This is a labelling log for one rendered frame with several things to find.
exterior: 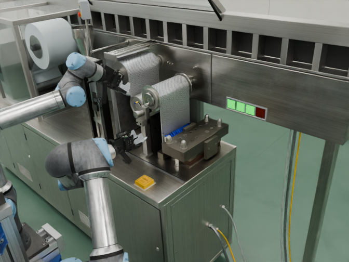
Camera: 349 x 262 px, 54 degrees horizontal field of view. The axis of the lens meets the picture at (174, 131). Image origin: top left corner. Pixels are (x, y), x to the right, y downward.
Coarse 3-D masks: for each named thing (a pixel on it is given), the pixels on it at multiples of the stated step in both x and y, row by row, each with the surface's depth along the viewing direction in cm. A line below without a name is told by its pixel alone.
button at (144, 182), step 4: (144, 176) 177; (136, 180) 174; (140, 180) 174; (144, 180) 174; (148, 180) 174; (152, 180) 174; (136, 184) 174; (140, 184) 172; (144, 184) 171; (148, 184) 172; (144, 188) 171
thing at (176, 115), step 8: (176, 104) 190; (184, 104) 196; (160, 112) 183; (168, 112) 187; (176, 112) 192; (184, 112) 198; (160, 120) 185; (168, 120) 189; (176, 120) 195; (184, 120) 200; (168, 128) 192; (176, 128) 197
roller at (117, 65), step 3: (153, 54) 205; (156, 57) 205; (114, 63) 194; (117, 63) 192; (120, 63) 190; (114, 66) 195; (117, 66) 193; (120, 66) 191; (123, 66) 190; (114, 69) 196; (120, 69) 192; (123, 69) 191; (123, 72) 192; (126, 72) 190; (126, 75) 191; (123, 78) 194; (126, 78) 192; (123, 81) 195; (126, 81) 193; (123, 84) 196
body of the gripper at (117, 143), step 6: (120, 132) 170; (126, 132) 170; (120, 138) 165; (126, 138) 165; (132, 138) 168; (114, 144) 163; (120, 144) 166; (126, 144) 166; (132, 144) 171; (126, 150) 168
